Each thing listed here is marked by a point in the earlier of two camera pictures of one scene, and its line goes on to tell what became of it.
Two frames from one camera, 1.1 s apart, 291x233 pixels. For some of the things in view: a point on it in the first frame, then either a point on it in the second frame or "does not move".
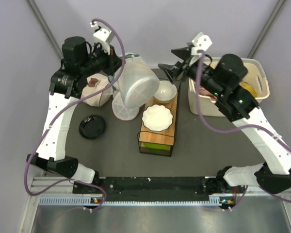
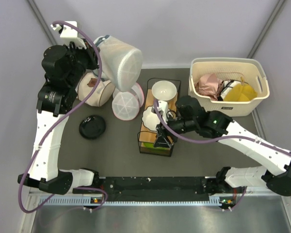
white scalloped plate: x=157 y=118 does not move
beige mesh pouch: x=97 y=82 does not move
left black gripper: x=113 y=61 -> x=89 y=52
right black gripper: x=172 y=70 -> x=162 y=129
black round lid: x=92 y=126 does not move
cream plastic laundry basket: x=256 y=76 does not move
